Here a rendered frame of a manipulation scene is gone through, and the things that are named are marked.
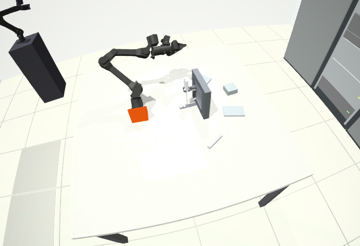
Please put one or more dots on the white flat bar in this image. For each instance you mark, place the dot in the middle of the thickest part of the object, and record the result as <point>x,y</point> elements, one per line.
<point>214,141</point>

